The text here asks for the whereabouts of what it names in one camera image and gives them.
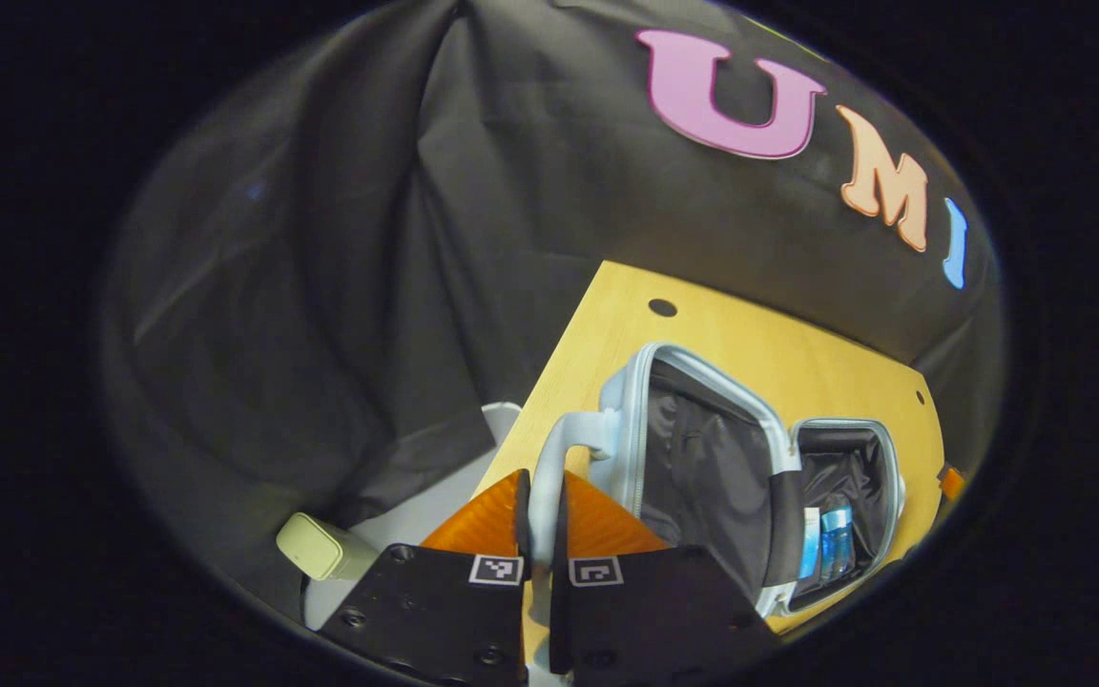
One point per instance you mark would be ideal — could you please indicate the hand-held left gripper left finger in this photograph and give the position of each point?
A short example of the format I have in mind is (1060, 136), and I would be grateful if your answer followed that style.
(445, 611)

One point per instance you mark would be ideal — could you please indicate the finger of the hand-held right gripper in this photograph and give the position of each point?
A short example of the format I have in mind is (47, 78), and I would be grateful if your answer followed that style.
(952, 483)

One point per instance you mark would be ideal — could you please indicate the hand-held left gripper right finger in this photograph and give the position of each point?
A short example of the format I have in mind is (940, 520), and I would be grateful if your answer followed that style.
(645, 620)

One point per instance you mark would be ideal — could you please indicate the blue skin care bottle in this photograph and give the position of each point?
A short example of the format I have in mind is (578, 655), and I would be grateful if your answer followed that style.
(836, 544)

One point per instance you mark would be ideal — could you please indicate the white skin care tube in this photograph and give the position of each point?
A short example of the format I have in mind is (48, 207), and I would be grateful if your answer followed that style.
(810, 544)

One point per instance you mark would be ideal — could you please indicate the black backdrop cloth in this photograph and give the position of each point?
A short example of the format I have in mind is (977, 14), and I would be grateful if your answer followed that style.
(511, 191)

